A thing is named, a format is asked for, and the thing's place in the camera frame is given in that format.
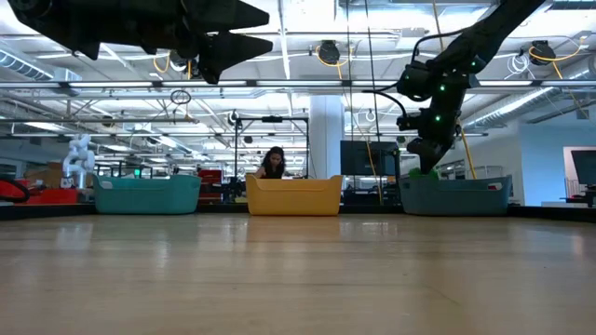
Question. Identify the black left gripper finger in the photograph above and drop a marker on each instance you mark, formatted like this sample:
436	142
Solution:
228	49
233	16

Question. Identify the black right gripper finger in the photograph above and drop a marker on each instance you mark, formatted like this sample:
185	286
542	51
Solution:
430	151

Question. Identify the green two-stud block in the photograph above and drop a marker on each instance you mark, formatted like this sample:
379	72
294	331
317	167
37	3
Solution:
413	174

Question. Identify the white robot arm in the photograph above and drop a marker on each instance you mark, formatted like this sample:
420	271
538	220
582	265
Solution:
79	160

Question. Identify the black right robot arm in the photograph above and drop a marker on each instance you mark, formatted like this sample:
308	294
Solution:
489	28

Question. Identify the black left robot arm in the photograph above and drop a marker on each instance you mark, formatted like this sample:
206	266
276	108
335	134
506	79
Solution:
51	23

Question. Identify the slate blue plastic bin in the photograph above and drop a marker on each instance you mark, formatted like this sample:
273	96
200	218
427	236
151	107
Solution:
456	197

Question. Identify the black monitor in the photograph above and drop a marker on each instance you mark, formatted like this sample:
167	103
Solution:
586	167
358	158

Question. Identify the white square column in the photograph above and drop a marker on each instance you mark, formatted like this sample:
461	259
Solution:
326	130

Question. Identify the person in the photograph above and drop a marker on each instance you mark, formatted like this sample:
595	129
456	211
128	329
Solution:
272	163

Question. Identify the red tool cart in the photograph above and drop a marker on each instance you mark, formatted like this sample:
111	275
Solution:
209	177

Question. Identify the yellow plastic bin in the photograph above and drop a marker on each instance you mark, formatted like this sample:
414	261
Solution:
293	195

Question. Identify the teal plastic bin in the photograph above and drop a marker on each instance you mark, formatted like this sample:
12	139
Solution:
146	195

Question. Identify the cardboard box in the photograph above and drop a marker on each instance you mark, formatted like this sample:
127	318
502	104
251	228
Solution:
46	177

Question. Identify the red crate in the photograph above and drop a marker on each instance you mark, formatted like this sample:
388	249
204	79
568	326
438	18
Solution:
53	196

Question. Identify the red container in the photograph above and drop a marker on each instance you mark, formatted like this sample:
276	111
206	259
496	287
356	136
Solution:
7	191

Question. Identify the black table edge frame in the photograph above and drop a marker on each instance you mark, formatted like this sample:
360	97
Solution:
372	209

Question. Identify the black rig frame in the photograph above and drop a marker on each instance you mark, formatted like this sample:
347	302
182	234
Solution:
272	119

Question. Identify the silver air duct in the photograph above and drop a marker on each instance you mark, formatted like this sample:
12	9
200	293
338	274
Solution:
28	67

